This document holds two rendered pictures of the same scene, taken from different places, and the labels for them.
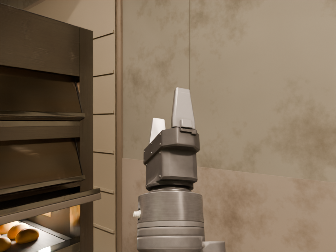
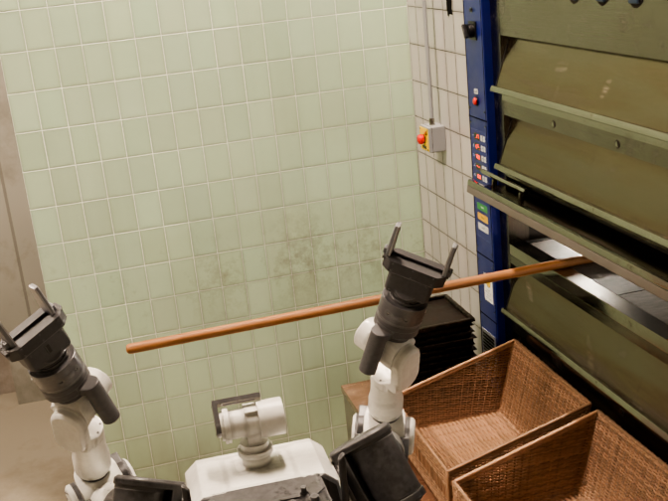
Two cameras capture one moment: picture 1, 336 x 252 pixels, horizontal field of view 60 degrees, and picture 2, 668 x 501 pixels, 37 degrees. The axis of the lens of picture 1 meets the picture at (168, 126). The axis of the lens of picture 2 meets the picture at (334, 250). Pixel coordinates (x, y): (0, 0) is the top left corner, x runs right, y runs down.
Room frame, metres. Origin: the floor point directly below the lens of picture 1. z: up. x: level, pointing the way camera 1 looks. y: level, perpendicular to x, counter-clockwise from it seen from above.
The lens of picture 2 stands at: (1.39, -1.43, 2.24)
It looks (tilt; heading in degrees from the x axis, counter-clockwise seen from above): 17 degrees down; 129
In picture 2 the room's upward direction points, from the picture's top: 6 degrees counter-clockwise
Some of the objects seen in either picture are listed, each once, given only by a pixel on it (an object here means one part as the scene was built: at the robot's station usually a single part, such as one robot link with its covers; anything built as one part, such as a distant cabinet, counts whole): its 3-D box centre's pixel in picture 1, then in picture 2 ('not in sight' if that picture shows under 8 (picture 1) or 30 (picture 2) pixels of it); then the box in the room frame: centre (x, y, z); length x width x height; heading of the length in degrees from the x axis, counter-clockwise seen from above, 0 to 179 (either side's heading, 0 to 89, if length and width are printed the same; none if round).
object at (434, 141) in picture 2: not in sight; (432, 137); (-0.67, 1.82, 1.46); 0.10 x 0.07 x 0.10; 142
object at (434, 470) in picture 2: not in sight; (485, 419); (-0.07, 1.07, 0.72); 0.56 x 0.49 x 0.28; 142
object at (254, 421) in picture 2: not in sight; (254, 425); (0.27, -0.31, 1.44); 0.10 x 0.07 x 0.09; 50
